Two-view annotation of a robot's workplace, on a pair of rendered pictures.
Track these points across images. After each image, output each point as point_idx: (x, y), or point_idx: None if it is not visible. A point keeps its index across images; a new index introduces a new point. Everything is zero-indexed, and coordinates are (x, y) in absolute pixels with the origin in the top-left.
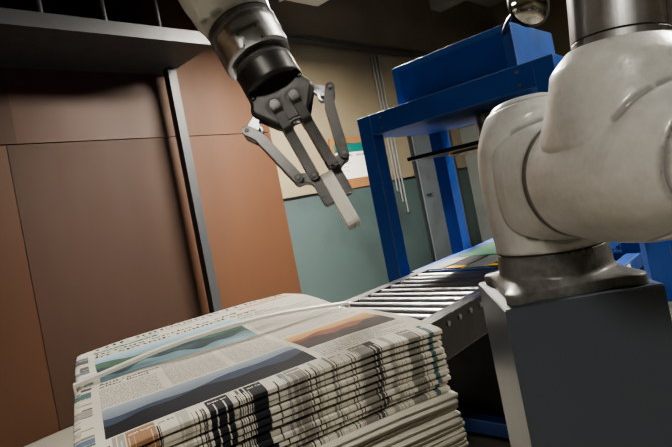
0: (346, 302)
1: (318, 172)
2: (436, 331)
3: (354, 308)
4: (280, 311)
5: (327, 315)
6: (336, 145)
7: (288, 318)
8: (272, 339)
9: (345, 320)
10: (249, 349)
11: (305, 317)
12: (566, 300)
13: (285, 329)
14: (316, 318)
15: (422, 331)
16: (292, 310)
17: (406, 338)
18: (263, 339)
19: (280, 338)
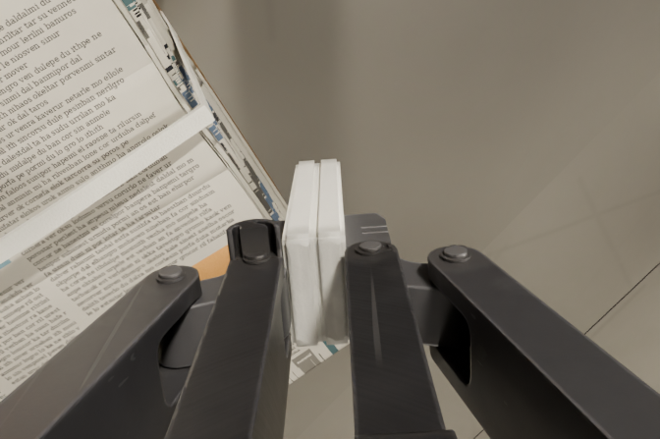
0: (207, 125)
1: (291, 349)
2: (343, 347)
3: (229, 184)
4: (48, 214)
5: (167, 199)
6: (456, 373)
7: (51, 158)
8: (71, 314)
9: (215, 268)
10: (38, 354)
11: (103, 167)
12: None
13: (79, 257)
14: (141, 206)
15: (326, 354)
16: (81, 209)
17: (303, 372)
18: (45, 304)
19: (89, 315)
